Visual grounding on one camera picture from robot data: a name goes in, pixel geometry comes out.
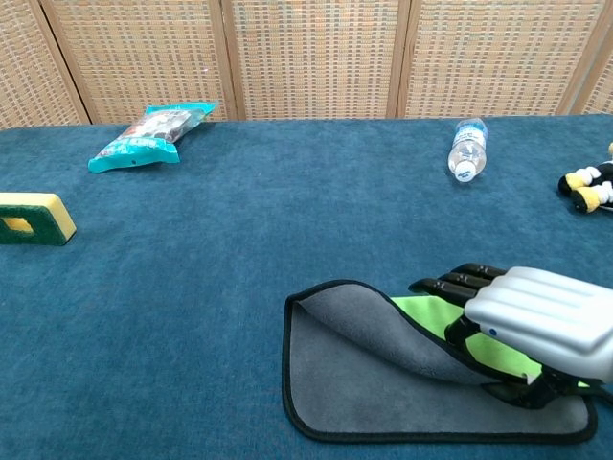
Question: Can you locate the bamboo folding screen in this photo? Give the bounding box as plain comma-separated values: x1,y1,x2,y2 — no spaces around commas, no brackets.
0,0,613,128

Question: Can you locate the yellow green sponge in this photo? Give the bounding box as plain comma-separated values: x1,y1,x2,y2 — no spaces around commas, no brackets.
0,192,79,247

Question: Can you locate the black white yellow plush toy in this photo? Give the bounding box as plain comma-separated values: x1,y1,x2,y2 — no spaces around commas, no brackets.
556,141,613,215

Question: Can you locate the green and grey cloth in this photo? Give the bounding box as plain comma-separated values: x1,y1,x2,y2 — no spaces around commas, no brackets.
282,278,600,445

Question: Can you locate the clear plastic water bottle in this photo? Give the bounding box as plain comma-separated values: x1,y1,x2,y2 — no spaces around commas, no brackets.
446,116,490,185

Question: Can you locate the teal snack bag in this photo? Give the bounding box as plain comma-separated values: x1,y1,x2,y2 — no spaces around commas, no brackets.
86,100,221,174

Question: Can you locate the blue table mat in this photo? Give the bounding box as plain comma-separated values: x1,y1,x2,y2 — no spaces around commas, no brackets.
0,113,613,460

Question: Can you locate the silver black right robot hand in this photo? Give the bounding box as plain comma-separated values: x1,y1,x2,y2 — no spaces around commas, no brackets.
408,262,613,409

